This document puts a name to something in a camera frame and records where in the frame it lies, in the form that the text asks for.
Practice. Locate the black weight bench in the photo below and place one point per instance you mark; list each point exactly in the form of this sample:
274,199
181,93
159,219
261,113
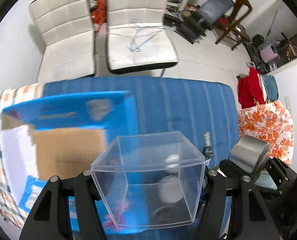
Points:
195,25

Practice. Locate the blue striped tablecloth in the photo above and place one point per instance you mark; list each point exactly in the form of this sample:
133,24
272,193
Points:
168,105

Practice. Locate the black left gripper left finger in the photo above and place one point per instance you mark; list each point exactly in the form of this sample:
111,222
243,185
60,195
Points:
49,218

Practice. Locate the left white padded chair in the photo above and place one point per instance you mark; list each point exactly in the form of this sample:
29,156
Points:
68,34

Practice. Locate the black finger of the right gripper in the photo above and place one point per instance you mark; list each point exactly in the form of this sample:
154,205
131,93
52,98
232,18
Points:
272,177

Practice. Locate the orange floral fabric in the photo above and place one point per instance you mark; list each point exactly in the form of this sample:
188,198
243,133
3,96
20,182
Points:
272,123

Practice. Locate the pink suitcase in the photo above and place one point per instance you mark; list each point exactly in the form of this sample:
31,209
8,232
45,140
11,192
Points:
269,53

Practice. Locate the right white padded chair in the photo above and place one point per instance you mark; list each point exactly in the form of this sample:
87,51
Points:
137,39

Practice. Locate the car key with fob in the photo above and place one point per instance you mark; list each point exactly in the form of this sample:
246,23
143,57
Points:
207,151

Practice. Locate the blue denim garment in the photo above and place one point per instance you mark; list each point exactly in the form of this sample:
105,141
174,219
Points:
269,88

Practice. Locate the white padded chair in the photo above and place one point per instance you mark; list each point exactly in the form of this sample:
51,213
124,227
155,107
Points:
68,34
137,39

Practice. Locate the blue cardboard milk box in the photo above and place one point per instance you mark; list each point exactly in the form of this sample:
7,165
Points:
60,135

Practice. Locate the brown wooden chair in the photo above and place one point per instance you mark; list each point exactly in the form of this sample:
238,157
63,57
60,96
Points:
232,26

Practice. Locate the plaid checked cloth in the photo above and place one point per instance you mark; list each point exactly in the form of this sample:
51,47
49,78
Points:
8,208

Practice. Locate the silver metal tin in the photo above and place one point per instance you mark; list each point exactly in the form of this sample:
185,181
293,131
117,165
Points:
250,154

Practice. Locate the red garment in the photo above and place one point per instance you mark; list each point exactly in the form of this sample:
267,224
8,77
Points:
249,90

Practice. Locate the white earbuds case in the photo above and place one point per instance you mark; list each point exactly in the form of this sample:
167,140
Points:
169,188

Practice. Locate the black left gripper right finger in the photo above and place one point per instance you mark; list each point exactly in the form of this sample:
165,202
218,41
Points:
249,216

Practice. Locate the clear plastic display box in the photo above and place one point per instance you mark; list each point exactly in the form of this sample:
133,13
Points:
127,173

